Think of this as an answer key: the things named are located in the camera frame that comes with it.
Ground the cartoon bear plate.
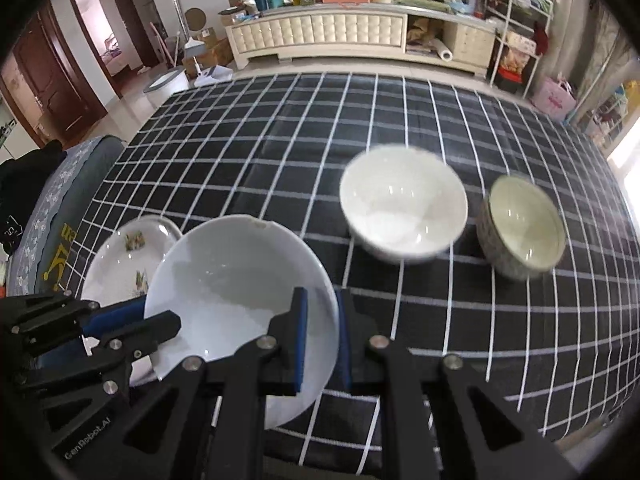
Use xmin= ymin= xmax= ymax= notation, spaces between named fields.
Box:
xmin=79 ymin=214 xmax=186 ymax=387

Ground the pink gift bag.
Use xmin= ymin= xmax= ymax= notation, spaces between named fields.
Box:
xmin=532 ymin=77 xmax=576 ymax=120

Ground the white mop bucket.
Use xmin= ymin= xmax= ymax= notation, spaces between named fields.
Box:
xmin=143 ymin=68 xmax=190 ymax=94

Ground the rolled white paper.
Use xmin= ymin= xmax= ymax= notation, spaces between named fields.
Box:
xmin=432 ymin=38 xmax=454 ymax=63

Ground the cream TV cabinet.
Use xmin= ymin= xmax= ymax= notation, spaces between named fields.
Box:
xmin=226 ymin=3 xmax=496 ymax=78

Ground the spin mop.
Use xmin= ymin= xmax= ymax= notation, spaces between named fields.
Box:
xmin=170 ymin=0 xmax=232 ymax=79

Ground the brown wooden door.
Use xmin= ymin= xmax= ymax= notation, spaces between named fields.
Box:
xmin=1 ymin=4 xmax=105 ymax=148

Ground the grey sofa cushion cover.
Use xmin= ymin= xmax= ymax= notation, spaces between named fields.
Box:
xmin=6 ymin=136 xmax=124 ymax=296

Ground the white cream bowl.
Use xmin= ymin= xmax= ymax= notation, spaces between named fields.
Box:
xmin=338 ymin=144 xmax=469 ymax=264

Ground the black white grid tablecloth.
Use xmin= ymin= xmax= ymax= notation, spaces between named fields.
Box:
xmin=61 ymin=74 xmax=639 ymax=441

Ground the light blue bowl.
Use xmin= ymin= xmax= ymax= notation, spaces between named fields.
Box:
xmin=144 ymin=214 xmax=340 ymax=429

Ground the white metal shelf rack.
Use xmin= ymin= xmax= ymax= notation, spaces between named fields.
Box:
xmin=484 ymin=0 xmax=554 ymax=98

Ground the green patterned bowl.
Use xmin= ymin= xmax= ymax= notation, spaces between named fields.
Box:
xmin=476 ymin=174 xmax=566 ymax=282

